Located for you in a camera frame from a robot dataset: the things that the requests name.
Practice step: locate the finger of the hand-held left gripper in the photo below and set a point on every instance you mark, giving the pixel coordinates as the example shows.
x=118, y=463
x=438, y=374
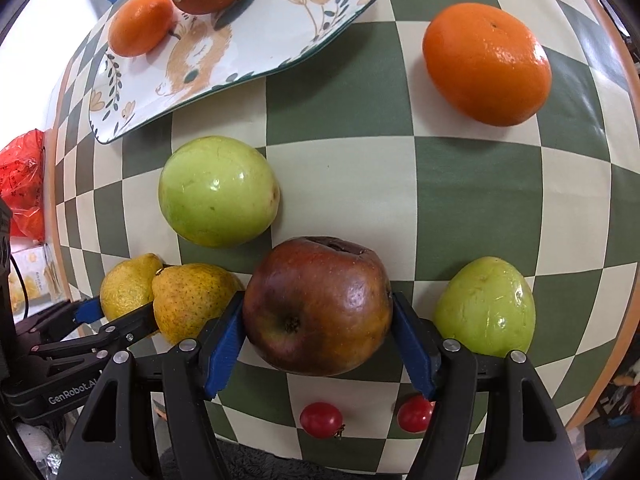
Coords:
x=87, y=310
x=125, y=329

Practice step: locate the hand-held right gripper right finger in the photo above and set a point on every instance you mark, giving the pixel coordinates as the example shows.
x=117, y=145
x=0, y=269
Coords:
x=412, y=345

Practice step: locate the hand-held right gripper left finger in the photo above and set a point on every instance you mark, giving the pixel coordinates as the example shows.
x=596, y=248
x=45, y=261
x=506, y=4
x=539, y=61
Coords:
x=227, y=340

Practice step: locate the speckled yellow pear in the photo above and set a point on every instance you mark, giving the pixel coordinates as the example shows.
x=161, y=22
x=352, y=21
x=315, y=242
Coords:
x=192, y=300

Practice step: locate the cherry tomato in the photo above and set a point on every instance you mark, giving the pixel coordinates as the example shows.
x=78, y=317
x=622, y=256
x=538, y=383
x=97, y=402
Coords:
x=320, y=420
x=412, y=415

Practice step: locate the red-brown apple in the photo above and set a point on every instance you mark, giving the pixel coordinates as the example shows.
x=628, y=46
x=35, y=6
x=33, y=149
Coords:
x=315, y=310

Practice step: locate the large green apple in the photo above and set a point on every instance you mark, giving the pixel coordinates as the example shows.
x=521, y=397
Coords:
x=215, y=195

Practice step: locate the large orange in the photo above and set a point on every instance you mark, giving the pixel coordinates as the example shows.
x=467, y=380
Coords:
x=485, y=60

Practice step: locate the floral white ceramic plate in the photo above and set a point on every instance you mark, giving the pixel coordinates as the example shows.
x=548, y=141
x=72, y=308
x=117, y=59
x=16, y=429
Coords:
x=260, y=35

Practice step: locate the yellow printed snack package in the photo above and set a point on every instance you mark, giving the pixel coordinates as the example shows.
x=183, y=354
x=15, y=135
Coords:
x=37, y=275

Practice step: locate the red plastic bag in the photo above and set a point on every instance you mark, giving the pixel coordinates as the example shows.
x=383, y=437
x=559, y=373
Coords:
x=20, y=175

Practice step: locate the green white checkered tablecloth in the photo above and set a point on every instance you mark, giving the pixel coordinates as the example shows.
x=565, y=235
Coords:
x=350, y=160

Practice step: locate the small orange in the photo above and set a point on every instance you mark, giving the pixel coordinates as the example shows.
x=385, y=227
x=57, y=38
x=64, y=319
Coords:
x=140, y=25

